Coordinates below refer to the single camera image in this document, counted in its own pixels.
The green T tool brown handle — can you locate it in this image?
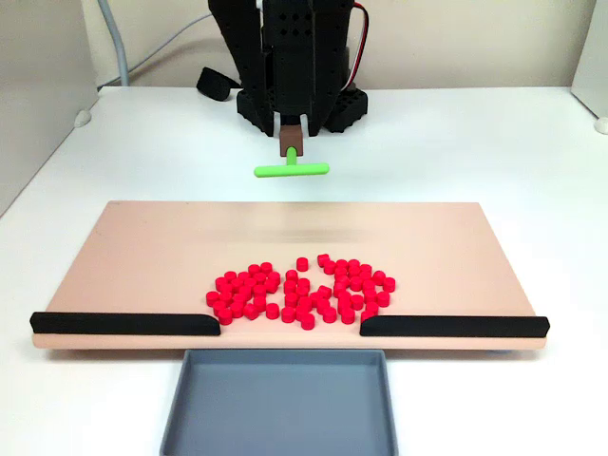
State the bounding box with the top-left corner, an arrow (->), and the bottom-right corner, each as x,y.
253,123 -> 331,180

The white side panel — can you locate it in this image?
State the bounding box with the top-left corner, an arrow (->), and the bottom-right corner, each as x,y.
571,0 -> 608,120
0,0 -> 100,218

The tan flat board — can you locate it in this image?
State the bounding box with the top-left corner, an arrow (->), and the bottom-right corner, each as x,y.
31,199 -> 544,352

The grey square tray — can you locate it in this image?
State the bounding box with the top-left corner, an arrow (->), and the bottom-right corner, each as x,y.
159,349 -> 399,456

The white red black servo cable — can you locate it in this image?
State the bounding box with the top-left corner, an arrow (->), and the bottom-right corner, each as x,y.
349,1 -> 371,89

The thin grey cable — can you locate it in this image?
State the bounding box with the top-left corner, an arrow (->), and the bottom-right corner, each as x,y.
126,12 -> 214,80

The thick grey cable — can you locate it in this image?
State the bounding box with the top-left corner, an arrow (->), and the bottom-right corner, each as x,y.
97,0 -> 132,87

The black rail strip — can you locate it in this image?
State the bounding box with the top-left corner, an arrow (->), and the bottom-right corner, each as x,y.
29,312 -> 221,337
359,314 -> 551,338

